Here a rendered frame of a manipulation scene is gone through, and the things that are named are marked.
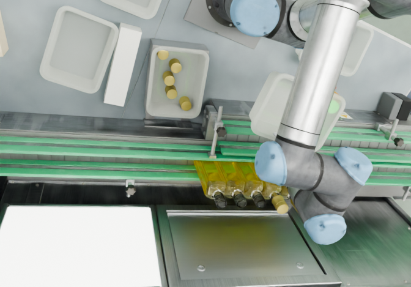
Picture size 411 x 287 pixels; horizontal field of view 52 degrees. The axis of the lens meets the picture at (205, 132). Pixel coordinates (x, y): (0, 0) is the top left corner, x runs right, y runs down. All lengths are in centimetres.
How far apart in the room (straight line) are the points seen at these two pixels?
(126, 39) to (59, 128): 33
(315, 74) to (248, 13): 41
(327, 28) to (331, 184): 28
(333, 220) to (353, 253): 57
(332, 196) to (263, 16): 51
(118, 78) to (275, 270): 71
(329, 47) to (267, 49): 68
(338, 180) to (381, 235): 76
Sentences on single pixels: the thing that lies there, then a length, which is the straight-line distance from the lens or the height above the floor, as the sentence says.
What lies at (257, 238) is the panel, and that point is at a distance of 128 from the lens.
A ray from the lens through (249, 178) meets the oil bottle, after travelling 124.
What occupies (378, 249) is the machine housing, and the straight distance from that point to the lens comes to 150.
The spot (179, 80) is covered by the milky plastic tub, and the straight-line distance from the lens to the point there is 136.
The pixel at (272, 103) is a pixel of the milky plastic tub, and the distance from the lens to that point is 115.
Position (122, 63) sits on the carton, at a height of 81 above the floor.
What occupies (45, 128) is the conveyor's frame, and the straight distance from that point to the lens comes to 132.
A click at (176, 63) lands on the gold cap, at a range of 129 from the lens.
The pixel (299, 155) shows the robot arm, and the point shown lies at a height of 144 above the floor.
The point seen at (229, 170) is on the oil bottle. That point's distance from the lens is 126.
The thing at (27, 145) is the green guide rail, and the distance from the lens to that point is 127.
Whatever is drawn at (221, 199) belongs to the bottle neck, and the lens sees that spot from 115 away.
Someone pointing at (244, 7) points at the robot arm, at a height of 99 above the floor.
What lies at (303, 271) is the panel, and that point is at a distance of 123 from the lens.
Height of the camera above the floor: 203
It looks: 60 degrees down
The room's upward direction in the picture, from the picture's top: 156 degrees clockwise
